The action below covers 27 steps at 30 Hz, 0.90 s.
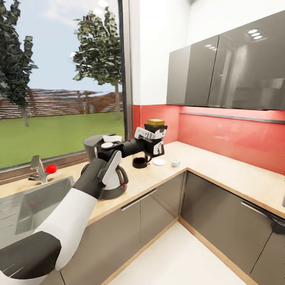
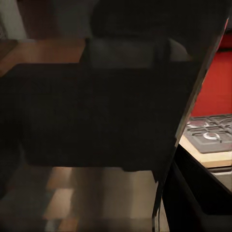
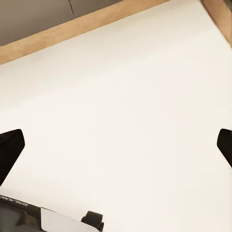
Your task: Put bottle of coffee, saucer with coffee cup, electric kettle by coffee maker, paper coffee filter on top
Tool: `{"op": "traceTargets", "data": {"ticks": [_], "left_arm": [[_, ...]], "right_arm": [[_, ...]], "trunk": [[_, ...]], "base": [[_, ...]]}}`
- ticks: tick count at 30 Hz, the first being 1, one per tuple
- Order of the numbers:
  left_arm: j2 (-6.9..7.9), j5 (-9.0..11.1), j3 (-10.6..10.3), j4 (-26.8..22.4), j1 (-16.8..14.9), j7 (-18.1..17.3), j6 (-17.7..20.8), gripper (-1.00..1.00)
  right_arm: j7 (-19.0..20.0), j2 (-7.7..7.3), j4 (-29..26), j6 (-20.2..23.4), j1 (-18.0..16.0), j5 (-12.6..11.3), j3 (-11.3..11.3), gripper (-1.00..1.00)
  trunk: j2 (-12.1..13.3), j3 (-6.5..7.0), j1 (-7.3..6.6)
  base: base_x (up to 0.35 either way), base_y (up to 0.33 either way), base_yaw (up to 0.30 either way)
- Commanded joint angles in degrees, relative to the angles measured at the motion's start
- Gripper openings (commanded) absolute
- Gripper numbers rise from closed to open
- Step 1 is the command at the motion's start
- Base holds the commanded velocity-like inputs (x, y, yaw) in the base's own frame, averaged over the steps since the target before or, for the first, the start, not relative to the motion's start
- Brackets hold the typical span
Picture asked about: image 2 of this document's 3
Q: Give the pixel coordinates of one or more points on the burner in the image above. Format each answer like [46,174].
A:
[210,134]

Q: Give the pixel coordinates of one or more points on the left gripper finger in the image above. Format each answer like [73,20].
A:
[195,200]

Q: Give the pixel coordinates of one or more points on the countertop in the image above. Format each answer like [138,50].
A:
[210,160]

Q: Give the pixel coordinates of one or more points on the bottle of coffee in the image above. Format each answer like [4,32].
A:
[94,98]

